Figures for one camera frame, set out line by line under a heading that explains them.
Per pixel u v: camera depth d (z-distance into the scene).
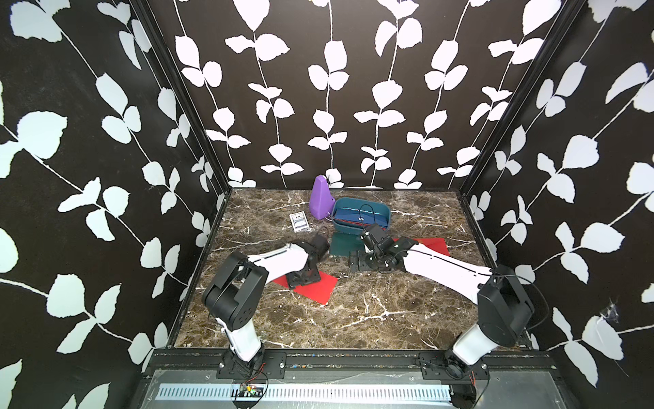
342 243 1.01
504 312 0.45
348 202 1.11
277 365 0.73
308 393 0.70
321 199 1.04
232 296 0.47
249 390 0.71
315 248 0.74
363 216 1.06
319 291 0.88
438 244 1.04
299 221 1.07
